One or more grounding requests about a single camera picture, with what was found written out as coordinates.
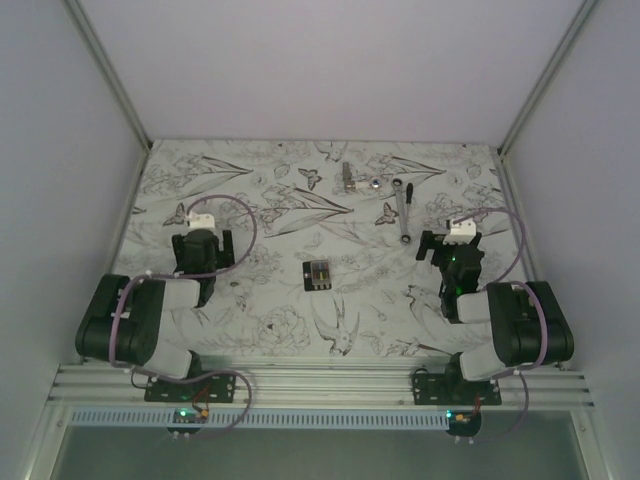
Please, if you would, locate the black fuse box base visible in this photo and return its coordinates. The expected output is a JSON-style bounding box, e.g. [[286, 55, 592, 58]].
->
[[302, 260, 332, 292]]

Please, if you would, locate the clear plastic fuse box cover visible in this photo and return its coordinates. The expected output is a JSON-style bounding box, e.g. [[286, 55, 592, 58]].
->
[[309, 260, 331, 289]]

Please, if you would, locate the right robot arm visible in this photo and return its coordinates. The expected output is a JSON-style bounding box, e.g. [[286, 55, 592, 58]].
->
[[416, 230, 575, 405]]

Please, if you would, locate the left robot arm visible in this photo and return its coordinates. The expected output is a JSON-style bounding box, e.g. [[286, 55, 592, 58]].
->
[[75, 229, 235, 402]]

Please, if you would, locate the ratchet wrench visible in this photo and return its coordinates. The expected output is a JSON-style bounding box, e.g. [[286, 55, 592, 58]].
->
[[391, 178, 412, 245]]

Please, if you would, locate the right controller board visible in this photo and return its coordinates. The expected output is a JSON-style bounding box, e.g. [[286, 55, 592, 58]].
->
[[446, 410, 481, 426]]

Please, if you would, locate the controller board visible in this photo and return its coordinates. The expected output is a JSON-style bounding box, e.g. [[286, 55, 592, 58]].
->
[[446, 410, 481, 426], [173, 408, 208, 425]]

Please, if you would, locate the left controller board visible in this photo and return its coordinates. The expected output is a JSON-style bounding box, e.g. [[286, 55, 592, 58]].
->
[[173, 408, 208, 425]]

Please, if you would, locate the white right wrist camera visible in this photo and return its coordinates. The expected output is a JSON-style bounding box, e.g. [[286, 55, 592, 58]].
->
[[443, 219, 477, 245]]

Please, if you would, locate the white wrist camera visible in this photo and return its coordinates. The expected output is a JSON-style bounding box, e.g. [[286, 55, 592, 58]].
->
[[443, 219, 477, 245], [186, 211, 216, 231]]

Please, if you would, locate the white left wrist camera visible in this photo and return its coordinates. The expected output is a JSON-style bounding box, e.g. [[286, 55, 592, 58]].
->
[[186, 211, 216, 231]]

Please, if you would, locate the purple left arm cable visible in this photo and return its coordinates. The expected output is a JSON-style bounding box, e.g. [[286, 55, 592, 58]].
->
[[108, 193, 259, 384]]

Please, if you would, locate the black handled screwdriver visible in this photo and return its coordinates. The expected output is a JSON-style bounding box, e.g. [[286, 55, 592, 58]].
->
[[405, 183, 414, 205]]

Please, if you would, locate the right aluminium corner post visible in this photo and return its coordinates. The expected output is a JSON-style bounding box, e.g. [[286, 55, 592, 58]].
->
[[497, 0, 601, 156]]

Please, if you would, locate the aluminium corner post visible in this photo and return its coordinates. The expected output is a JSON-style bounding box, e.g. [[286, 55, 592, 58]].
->
[[62, 0, 152, 151], [497, 0, 601, 156]]

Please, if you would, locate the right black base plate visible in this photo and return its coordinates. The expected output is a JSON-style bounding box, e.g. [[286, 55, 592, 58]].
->
[[410, 369, 502, 406]]

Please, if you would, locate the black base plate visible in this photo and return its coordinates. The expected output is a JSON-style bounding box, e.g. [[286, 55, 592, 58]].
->
[[144, 374, 236, 404], [410, 369, 502, 406]]

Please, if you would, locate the metal bracket block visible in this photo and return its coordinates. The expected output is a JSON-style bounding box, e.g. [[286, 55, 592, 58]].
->
[[342, 162, 356, 191]]

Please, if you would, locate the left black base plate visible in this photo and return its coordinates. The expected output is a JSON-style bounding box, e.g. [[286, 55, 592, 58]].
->
[[144, 374, 236, 404]]

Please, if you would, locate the aluminium frame rail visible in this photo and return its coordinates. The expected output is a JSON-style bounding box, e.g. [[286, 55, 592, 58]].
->
[[48, 357, 595, 411]]

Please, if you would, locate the white slotted cable duct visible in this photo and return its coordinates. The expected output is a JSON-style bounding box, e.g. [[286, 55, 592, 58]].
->
[[68, 407, 449, 431]]

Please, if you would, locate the left aluminium corner post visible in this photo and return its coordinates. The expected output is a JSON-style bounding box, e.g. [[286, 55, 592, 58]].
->
[[62, 0, 152, 151]]

